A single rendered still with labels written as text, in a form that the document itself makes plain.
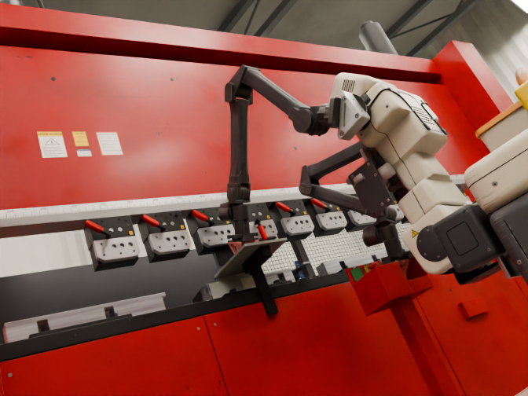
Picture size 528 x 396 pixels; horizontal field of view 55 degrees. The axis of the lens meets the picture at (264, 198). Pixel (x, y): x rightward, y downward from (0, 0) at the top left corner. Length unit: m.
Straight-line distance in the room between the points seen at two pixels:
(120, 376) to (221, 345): 0.33
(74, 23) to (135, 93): 0.41
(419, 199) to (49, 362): 1.12
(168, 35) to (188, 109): 0.44
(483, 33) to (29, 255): 8.05
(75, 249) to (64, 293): 4.58
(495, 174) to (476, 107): 2.46
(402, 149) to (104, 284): 1.41
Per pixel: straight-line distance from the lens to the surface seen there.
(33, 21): 2.40
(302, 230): 2.19
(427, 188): 1.53
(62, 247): 6.82
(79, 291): 2.33
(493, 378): 2.42
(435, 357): 1.83
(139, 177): 2.00
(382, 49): 3.86
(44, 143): 2.00
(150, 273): 2.43
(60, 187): 1.90
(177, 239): 1.90
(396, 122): 1.63
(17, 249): 6.65
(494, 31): 10.01
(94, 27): 2.47
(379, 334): 2.05
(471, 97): 3.76
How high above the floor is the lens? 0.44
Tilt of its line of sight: 23 degrees up
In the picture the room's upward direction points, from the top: 22 degrees counter-clockwise
